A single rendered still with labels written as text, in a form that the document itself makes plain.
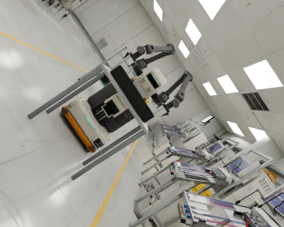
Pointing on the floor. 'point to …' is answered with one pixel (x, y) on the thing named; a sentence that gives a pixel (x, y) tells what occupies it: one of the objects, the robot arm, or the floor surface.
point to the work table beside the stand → (79, 93)
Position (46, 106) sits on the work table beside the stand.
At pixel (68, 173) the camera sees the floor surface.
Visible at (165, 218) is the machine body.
